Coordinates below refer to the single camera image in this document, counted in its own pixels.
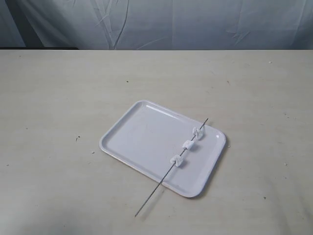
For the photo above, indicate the white backdrop curtain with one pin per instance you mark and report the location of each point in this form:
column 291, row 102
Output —
column 157, row 24

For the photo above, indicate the thin metal skewer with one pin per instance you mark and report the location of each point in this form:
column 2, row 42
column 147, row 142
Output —
column 161, row 181

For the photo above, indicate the white plastic tray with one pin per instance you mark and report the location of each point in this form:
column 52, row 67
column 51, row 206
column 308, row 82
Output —
column 148, row 135

